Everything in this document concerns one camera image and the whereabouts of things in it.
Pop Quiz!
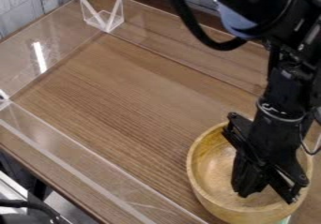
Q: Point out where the green block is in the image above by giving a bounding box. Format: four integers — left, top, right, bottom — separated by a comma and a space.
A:
278, 216, 292, 224

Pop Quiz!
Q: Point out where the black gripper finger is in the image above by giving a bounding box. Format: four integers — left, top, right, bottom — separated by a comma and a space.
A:
230, 150, 268, 198
268, 169, 301, 204

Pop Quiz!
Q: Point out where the brown wooden bowl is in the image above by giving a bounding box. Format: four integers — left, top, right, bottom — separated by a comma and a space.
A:
186, 122, 309, 224

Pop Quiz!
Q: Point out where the clear acrylic corner bracket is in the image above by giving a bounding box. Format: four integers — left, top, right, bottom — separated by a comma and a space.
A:
79, 0, 125, 33

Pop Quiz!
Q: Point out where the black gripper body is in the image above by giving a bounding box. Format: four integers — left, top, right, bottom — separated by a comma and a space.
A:
222, 103, 313, 187

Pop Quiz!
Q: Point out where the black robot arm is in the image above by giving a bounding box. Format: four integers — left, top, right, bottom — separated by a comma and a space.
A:
217, 0, 321, 203

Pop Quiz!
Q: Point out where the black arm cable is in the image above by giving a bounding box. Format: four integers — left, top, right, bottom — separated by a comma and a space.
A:
159, 0, 250, 52

